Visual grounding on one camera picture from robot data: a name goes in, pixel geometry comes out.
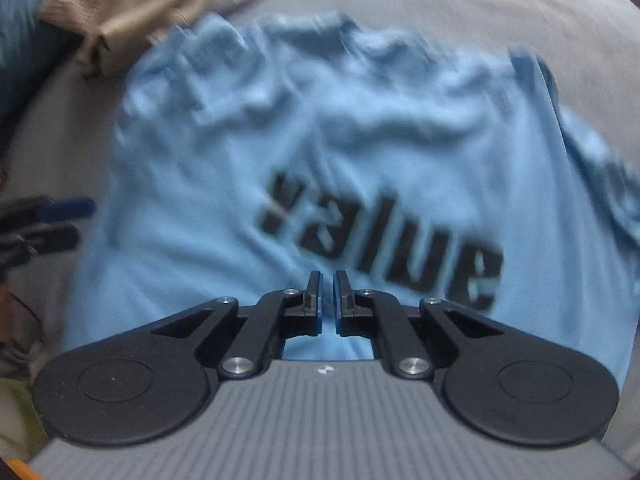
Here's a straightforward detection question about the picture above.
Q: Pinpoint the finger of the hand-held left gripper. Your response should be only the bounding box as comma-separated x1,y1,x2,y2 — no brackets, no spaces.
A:
0,196,96,226
0,225,82,270

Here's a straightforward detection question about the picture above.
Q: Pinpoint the yellow-green cloth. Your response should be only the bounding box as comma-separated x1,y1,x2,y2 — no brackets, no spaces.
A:
0,380,48,461

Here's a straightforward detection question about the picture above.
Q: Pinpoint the teal blue cloth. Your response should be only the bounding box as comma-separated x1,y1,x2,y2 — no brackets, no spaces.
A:
0,0,83,126

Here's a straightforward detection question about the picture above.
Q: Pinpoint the light blue printed T-shirt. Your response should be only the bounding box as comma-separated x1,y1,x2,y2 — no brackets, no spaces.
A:
62,10,640,386

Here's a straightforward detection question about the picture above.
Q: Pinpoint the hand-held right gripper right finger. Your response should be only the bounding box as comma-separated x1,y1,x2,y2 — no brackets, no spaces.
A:
332,270,503,378

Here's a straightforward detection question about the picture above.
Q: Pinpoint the beige sweatshirt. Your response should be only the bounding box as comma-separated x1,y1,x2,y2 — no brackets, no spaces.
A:
39,0,236,80

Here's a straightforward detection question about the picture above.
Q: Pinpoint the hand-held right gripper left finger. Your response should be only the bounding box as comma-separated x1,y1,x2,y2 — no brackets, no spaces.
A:
150,270,323,378

